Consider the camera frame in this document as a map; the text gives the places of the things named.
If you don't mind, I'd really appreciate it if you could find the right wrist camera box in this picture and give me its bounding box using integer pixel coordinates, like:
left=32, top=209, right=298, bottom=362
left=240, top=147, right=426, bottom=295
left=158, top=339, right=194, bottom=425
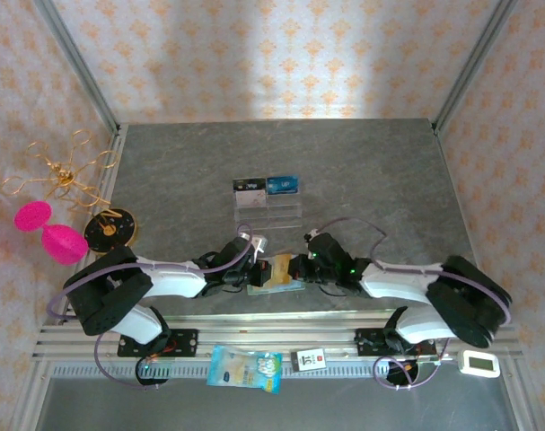
left=303, top=229, right=330, bottom=252

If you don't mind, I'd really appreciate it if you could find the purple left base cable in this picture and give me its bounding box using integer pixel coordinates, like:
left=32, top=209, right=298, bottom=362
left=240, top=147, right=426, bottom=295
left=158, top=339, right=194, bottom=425
left=93, top=330, right=166, bottom=391

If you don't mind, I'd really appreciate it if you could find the pink mesh oval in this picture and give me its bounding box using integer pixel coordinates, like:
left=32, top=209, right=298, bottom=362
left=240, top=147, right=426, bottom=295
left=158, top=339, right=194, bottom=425
left=40, top=223, right=90, bottom=267
left=13, top=200, right=54, bottom=233

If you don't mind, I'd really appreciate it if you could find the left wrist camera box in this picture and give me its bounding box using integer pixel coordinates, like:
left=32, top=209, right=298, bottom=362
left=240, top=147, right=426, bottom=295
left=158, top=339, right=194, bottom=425
left=235, top=232, right=269, bottom=258

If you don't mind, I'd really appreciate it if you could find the clear acrylic card holder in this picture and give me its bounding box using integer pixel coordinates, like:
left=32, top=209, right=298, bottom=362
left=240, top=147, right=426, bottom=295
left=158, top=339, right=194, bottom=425
left=232, top=175, right=303, bottom=232

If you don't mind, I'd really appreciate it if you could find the white label card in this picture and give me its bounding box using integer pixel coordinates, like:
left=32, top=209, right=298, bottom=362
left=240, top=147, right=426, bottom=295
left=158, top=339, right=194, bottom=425
left=290, top=347, right=327, bottom=374

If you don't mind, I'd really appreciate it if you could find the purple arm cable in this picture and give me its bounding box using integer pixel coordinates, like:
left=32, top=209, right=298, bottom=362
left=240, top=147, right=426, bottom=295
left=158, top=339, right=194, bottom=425
left=46, top=223, right=255, bottom=322
left=312, top=216, right=513, bottom=336

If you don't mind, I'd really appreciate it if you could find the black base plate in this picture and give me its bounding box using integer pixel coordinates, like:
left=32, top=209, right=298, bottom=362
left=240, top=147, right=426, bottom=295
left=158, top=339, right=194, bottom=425
left=354, top=327, right=437, bottom=358
left=116, top=328, right=200, bottom=358

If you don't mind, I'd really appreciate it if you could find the blue VIP card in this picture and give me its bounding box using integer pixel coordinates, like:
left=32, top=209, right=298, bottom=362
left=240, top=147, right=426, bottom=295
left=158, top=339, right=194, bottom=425
left=266, top=175, right=301, bottom=195

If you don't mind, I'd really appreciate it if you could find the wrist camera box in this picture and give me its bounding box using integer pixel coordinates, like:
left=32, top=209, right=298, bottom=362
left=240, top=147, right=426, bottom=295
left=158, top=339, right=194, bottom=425
left=235, top=232, right=269, bottom=258
left=303, top=229, right=330, bottom=252

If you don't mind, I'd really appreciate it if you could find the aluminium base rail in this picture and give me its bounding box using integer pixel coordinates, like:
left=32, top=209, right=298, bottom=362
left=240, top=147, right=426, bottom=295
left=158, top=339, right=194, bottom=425
left=32, top=311, right=523, bottom=361

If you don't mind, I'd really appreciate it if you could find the blue snack packet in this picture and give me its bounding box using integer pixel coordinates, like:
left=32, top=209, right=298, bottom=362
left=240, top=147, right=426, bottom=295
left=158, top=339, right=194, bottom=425
left=206, top=344, right=284, bottom=396

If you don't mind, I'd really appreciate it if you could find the black round gold-rimmed clock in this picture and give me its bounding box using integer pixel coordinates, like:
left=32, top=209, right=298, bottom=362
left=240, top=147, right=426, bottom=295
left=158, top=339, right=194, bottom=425
left=83, top=206, right=140, bottom=258

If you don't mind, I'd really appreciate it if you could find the aluminium frame post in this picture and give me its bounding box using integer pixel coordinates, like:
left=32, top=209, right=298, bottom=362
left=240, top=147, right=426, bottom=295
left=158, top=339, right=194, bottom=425
left=432, top=0, right=519, bottom=135
left=32, top=0, right=122, bottom=135

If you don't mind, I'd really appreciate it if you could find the gold wire ornament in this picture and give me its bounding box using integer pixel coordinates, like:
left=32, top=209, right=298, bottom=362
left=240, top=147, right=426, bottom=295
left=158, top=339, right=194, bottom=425
left=0, top=128, right=121, bottom=216

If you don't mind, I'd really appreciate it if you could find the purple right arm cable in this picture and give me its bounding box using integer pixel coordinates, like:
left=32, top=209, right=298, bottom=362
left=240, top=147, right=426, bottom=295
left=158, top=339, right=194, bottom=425
left=312, top=216, right=513, bottom=336

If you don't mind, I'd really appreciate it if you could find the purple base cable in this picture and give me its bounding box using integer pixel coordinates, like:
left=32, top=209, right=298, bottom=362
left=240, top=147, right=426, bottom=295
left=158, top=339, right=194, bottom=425
left=372, top=336, right=452, bottom=391
left=93, top=330, right=166, bottom=391

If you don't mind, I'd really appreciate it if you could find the gold card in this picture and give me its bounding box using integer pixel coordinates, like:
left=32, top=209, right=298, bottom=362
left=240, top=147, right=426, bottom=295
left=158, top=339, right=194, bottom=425
left=270, top=253, right=294, bottom=287

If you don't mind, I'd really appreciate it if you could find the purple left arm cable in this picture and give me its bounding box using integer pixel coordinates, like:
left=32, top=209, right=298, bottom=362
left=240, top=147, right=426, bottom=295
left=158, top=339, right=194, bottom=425
left=46, top=223, right=255, bottom=322

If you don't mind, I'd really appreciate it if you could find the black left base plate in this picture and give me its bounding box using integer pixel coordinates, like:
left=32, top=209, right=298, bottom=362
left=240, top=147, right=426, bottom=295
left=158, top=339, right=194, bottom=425
left=116, top=328, right=200, bottom=358

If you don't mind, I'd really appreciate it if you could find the black VIP card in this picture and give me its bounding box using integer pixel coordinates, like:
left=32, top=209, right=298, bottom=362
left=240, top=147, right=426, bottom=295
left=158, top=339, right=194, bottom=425
left=232, top=177, right=268, bottom=193

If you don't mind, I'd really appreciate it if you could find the grey slotted cable duct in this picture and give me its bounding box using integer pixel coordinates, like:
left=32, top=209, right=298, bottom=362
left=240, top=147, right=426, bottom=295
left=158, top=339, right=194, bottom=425
left=50, top=360, right=460, bottom=379

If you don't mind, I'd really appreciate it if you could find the white card with red print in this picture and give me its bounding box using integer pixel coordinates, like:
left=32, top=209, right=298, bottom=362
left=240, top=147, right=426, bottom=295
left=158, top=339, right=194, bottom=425
left=233, top=189, right=268, bottom=208

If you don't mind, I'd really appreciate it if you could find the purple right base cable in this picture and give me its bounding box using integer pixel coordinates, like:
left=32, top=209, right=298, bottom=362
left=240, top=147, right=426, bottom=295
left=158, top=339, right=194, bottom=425
left=372, top=336, right=452, bottom=391

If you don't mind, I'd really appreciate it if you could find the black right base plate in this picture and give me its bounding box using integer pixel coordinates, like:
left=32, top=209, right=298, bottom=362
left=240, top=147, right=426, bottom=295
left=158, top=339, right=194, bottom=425
left=354, top=327, right=437, bottom=358

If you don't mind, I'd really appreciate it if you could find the white digital timer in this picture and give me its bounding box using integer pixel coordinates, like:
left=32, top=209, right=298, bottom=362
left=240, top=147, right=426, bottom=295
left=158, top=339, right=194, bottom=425
left=456, top=348, right=500, bottom=380

